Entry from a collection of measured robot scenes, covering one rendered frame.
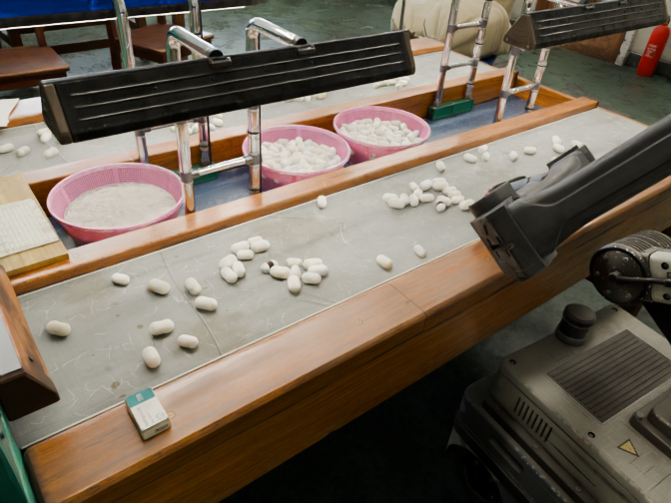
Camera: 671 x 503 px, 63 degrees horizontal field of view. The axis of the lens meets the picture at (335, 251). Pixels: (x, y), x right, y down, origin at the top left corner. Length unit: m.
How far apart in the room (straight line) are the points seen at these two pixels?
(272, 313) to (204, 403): 0.22
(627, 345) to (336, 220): 0.75
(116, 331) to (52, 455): 0.23
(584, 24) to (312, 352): 1.04
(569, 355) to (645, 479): 0.30
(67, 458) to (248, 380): 0.23
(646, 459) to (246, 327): 0.80
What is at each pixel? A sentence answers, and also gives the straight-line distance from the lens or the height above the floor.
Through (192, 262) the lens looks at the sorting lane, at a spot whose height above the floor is 0.74.
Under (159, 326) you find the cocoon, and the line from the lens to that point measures 0.88.
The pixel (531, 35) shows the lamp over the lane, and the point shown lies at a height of 1.07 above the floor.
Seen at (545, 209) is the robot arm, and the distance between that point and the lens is 0.58.
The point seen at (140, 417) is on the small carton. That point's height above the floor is 0.79.
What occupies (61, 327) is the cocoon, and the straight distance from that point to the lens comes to 0.92.
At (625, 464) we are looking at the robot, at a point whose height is 0.47.
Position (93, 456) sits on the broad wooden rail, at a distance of 0.75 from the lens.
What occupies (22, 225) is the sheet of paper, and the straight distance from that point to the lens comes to 1.14.
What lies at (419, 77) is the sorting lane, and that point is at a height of 0.74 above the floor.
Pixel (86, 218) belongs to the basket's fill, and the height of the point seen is 0.73.
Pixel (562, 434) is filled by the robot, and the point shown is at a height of 0.44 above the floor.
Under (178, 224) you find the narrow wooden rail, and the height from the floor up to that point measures 0.76.
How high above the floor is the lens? 1.37
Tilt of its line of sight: 36 degrees down
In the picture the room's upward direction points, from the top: 5 degrees clockwise
